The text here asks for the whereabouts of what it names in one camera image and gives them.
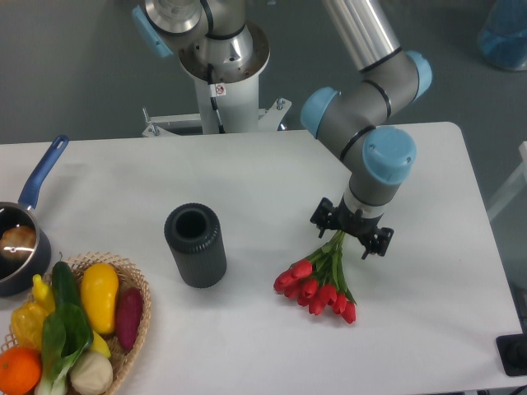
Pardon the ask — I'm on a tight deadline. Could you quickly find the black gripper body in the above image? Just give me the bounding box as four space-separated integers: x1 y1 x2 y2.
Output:
335 204 381 238

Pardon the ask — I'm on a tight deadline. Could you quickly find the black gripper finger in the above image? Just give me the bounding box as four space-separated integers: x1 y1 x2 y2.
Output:
358 227 394 259
310 197 338 239

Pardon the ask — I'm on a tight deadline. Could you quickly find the red tulip bouquet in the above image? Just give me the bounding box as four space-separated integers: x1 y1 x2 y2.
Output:
273 230 357 324

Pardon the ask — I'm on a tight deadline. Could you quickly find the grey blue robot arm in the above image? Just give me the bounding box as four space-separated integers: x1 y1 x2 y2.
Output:
132 1 432 256

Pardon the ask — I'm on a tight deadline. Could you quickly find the dark grey ribbed vase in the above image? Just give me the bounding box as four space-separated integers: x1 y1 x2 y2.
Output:
164 202 226 288

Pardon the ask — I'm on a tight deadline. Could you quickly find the black device at edge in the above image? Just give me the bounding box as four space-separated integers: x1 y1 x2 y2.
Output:
496 333 526 377

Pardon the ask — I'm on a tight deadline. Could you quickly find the purple sweet potato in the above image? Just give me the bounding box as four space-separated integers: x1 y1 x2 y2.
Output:
115 287 143 351

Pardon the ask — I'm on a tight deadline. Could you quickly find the blue transparent container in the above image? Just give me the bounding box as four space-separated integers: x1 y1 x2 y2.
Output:
477 0 526 72

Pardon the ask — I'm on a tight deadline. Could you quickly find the yellow mango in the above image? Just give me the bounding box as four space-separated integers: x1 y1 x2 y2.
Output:
81 263 119 335

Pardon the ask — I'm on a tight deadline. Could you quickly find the woven wicker basket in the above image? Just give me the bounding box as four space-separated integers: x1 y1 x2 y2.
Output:
1 253 152 394

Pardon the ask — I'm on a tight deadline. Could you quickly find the yellow banana tip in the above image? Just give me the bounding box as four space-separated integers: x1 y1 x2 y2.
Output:
90 331 111 359

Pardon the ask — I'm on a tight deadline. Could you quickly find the green cucumber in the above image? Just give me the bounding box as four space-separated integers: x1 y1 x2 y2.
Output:
52 261 83 311

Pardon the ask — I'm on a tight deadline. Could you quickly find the beige garlic bulb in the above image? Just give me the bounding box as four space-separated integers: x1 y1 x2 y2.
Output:
70 351 113 395

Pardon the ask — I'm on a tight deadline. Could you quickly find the green bok choy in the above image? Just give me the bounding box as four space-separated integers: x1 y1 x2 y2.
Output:
35 303 93 394

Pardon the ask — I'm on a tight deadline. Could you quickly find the small yellow squash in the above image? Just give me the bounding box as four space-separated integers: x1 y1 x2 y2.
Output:
32 274 55 313

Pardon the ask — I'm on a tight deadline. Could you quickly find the brown bread roll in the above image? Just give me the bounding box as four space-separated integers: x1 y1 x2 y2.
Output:
1 225 36 261

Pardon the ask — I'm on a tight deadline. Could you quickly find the yellow bell pepper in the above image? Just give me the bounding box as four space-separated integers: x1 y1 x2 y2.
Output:
11 302 49 351

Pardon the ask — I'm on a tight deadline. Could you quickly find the orange fruit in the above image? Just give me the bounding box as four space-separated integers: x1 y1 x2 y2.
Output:
1 346 42 394

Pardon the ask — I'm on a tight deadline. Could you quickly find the white frame at right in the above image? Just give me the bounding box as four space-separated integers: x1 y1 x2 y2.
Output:
487 142 526 221

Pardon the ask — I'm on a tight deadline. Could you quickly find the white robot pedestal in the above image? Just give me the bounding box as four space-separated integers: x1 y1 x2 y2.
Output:
142 21 291 137

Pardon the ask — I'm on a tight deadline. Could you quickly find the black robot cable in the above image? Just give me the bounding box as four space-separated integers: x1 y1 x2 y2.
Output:
207 63 226 134

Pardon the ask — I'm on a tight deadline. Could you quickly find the blue handled saucepan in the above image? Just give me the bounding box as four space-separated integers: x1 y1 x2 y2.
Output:
1 135 69 297

